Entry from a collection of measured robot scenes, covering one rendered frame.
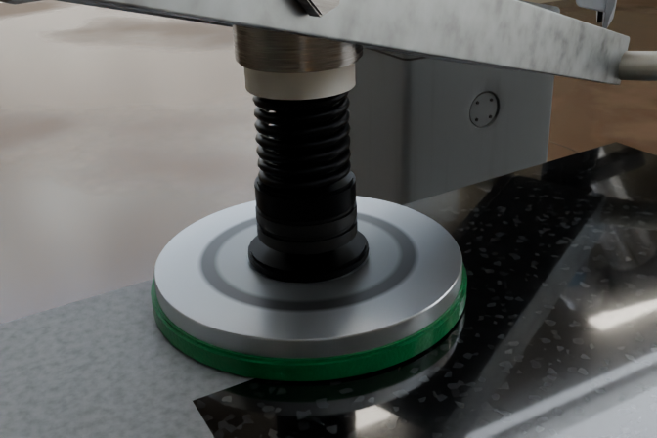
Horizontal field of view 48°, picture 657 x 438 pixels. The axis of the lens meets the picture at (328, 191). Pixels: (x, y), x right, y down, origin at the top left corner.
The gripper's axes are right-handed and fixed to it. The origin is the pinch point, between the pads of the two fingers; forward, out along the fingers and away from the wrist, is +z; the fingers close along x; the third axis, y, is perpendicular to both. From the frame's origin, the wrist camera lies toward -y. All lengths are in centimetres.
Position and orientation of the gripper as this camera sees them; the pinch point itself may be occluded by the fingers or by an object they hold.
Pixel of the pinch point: (606, 17)
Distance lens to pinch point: 128.5
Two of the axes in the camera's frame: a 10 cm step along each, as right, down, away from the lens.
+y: -9.8, 0.0, 1.7
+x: -1.5, 4.4, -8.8
